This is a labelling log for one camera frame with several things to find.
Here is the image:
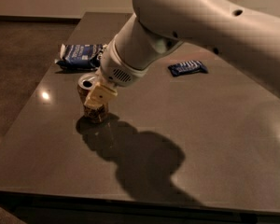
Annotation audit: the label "blue chip bag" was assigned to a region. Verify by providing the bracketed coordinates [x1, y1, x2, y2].
[55, 44, 107, 71]

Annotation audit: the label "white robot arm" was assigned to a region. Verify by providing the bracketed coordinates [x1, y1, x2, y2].
[85, 0, 280, 107]

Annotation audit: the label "orange soda can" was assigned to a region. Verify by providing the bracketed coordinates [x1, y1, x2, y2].
[77, 73, 108, 124]

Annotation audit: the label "blue rxbar blueberry bar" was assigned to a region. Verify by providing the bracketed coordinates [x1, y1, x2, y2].
[168, 60, 208, 77]

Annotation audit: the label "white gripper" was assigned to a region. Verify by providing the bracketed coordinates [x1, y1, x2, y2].
[84, 38, 147, 107]

